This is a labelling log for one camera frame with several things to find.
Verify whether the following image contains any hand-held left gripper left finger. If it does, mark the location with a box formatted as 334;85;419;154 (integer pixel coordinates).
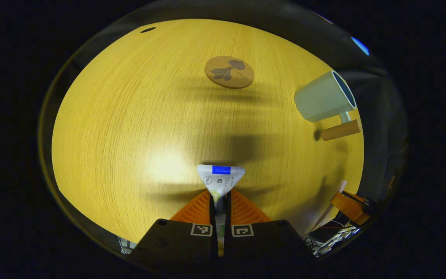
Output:
130;189;218;272

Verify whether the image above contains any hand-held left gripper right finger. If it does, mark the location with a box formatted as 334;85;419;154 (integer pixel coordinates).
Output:
225;189;316;272

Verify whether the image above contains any white toothpaste tube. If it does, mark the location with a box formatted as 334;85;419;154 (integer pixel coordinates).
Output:
196;164;245;257

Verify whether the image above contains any grey-green cup with wooden handle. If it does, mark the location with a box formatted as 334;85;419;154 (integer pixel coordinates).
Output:
294;70;362;141

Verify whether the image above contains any round cork coaster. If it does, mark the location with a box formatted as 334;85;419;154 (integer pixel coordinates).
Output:
204;56;255;89

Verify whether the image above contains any black backdrop cloth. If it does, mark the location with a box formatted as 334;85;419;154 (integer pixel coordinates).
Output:
40;1;407;202

